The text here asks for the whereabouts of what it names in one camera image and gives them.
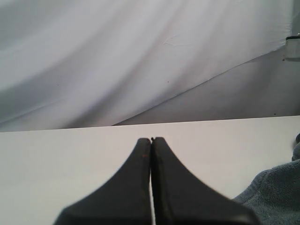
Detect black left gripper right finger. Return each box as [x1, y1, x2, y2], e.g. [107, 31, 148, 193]
[151, 137, 259, 225]

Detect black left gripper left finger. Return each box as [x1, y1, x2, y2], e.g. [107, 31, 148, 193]
[55, 138, 152, 225]

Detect grey-blue fleece towel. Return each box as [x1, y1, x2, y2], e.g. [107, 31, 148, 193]
[233, 135, 300, 225]

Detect grey backdrop cloth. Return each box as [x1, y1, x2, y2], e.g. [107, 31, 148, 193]
[0, 0, 300, 132]

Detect white device at right edge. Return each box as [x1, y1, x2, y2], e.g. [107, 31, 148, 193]
[284, 33, 300, 61]

